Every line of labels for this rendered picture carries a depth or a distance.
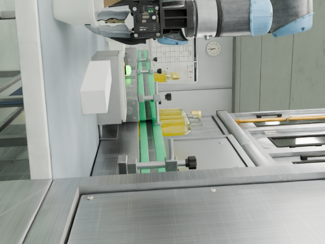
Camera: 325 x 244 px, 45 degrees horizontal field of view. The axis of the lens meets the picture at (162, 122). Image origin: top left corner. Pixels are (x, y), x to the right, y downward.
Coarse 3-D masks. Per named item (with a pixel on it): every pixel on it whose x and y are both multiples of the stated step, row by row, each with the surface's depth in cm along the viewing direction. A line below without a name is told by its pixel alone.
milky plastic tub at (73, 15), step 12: (60, 0) 67; (72, 0) 67; (84, 0) 67; (96, 0) 87; (60, 12) 68; (72, 12) 68; (84, 12) 68; (72, 24) 84; (84, 24) 81; (96, 24) 71
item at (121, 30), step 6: (120, 24) 77; (96, 30) 77; (102, 30) 74; (108, 30) 74; (114, 30) 75; (120, 30) 75; (126, 30) 76; (108, 36) 78; (114, 36) 78; (120, 36) 78; (126, 36) 78
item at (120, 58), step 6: (120, 54) 123; (120, 60) 121; (120, 66) 122; (120, 72) 122; (120, 78) 123; (120, 84) 123; (120, 90) 124; (120, 96) 125; (120, 102) 126; (120, 108) 126; (126, 108) 142
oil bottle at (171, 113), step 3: (162, 111) 171; (165, 111) 171; (168, 111) 171; (171, 111) 171; (174, 111) 171; (177, 111) 171; (180, 111) 170; (183, 111) 171; (159, 114) 167; (162, 114) 167; (165, 114) 167; (168, 114) 167; (171, 114) 167; (174, 114) 167; (177, 114) 167; (180, 114) 167; (183, 114) 168; (186, 114) 169
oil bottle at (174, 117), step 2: (160, 116) 166; (162, 116) 165; (164, 116) 165; (166, 116) 165; (168, 116) 165; (170, 116) 165; (172, 116) 165; (174, 116) 165; (176, 116) 165; (178, 116) 164; (180, 116) 164; (182, 116) 164; (184, 116) 165; (186, 116) 166; (160, 118) 163; (162, 118) 162; (164, 118) 162; (166, 118) 162; (168, 118) 162; (170, 118) 162; (172, 118) 162; (174, 118) 162; (176, 118) 162; (178, 118) 162; (180, 118) 162; (182, 118) 162; (184, 118) 162; (186, 118) 163; (188, 120) 163
